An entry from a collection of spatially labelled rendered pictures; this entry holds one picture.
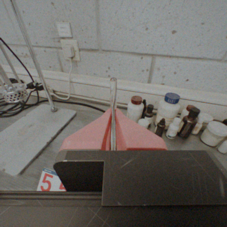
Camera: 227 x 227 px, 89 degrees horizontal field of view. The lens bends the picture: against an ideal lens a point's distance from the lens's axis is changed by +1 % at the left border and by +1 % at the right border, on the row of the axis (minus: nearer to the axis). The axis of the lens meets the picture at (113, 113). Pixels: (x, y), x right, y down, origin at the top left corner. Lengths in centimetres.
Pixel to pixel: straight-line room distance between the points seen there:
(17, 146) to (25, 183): 14
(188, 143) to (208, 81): 25
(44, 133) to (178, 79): 55
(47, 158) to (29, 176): 6
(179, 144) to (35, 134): 50
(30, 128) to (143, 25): 55
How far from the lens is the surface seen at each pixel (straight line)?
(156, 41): 51
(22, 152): 47
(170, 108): 43
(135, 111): 43
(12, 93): 43
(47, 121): 54
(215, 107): 58
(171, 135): 45
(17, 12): 49
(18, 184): 42
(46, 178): 36
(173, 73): 54
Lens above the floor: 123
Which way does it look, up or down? 38 degrees down
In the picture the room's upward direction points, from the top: straight up
